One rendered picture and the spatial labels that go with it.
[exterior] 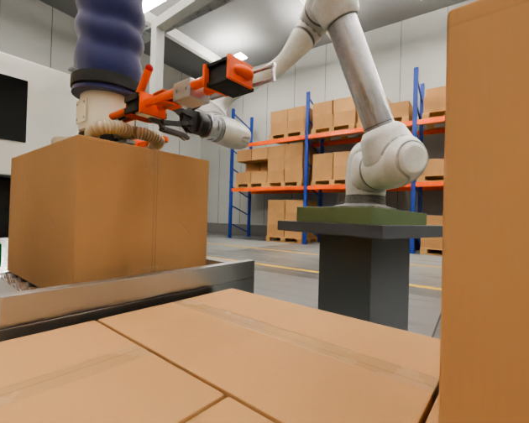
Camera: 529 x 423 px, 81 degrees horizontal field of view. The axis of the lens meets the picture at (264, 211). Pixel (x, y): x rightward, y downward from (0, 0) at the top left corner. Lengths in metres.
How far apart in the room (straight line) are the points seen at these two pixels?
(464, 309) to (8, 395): 0.51
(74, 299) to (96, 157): 0.33
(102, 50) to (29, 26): 9.77
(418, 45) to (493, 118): 9.88
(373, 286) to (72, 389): 0.93
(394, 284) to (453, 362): 0.98
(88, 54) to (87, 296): 0.75
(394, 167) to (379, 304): 0.49
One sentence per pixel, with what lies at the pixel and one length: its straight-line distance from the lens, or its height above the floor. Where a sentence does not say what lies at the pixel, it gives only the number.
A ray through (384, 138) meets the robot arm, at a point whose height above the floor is 1.02.
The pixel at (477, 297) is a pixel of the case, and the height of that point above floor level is 0.71.
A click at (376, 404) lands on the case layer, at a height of 0.54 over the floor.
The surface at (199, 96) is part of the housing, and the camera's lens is 0.81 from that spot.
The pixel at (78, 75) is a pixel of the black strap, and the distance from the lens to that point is 1.20.
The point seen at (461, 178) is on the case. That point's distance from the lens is 0.29.
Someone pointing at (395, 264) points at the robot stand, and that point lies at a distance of 1.27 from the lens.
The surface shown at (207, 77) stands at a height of 1.07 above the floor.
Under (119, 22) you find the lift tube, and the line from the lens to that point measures 1.25.
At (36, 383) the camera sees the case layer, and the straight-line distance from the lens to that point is 0.55.
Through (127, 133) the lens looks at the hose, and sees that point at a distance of 1.04.
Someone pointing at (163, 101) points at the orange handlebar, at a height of 1.06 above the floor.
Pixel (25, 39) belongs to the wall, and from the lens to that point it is 10.79.
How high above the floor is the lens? 0.77
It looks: 1 degrees up
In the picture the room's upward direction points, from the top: 2 degrees clockwise
